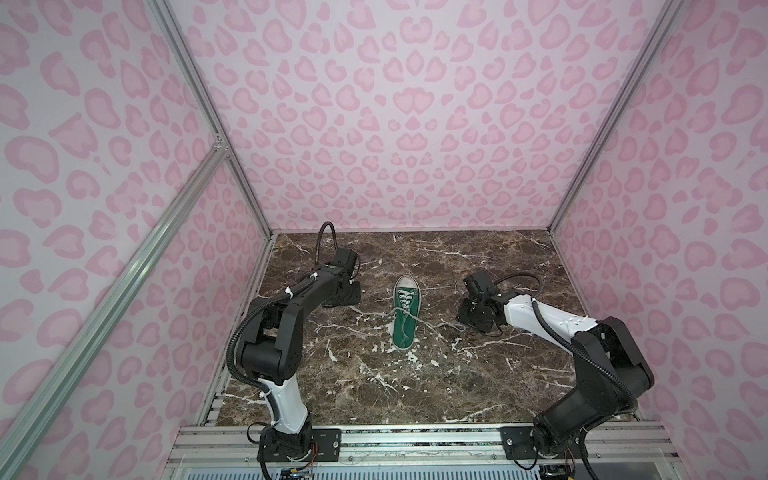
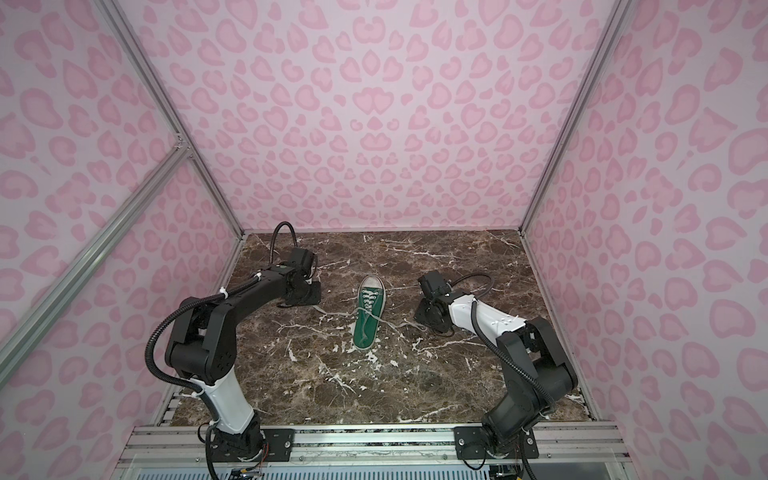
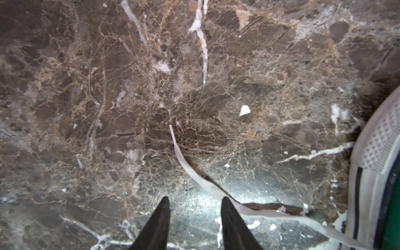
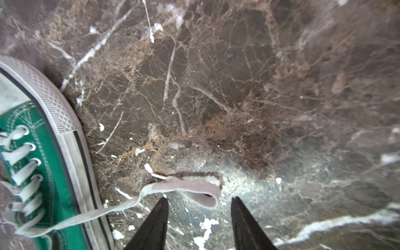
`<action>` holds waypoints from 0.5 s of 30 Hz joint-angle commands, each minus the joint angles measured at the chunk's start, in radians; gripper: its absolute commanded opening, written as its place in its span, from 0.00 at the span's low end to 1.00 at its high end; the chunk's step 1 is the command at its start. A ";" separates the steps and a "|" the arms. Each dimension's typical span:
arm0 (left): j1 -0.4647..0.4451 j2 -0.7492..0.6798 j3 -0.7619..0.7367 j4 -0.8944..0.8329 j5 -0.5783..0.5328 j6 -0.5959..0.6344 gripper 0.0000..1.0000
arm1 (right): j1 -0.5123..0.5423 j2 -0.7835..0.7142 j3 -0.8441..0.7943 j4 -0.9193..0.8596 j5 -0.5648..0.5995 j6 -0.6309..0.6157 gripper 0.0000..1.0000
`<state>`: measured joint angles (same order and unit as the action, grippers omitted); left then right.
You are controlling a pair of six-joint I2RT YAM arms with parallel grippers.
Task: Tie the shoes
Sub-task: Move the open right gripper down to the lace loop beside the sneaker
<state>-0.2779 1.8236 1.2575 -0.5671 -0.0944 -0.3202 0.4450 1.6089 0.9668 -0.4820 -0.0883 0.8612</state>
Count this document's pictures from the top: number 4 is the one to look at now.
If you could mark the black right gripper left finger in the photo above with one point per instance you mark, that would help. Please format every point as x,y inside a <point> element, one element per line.
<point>152,233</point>

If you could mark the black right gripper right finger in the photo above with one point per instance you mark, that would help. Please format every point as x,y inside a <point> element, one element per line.
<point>248,235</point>

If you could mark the white shoelace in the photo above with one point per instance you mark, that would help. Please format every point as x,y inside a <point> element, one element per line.
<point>175,187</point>

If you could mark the green canvas sneaker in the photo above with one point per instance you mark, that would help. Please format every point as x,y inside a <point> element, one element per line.
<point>28,97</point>

